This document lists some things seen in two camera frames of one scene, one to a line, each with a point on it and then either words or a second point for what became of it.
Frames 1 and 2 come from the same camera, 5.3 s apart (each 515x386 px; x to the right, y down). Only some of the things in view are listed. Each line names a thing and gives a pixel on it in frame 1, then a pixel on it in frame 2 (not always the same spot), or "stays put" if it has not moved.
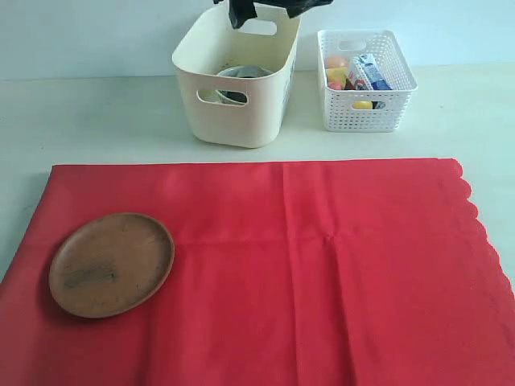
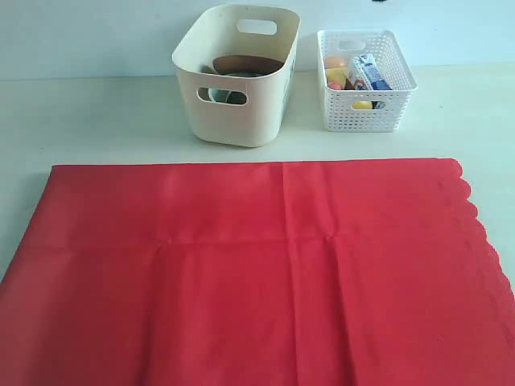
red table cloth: [284, 273] stays put
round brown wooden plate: [109, 263] -> [236, 64]
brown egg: [337, 61] stays put
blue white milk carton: [373, 71] stays put
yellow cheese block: [337, 75] stays put
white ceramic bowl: [232, 71] -> [219, 95]
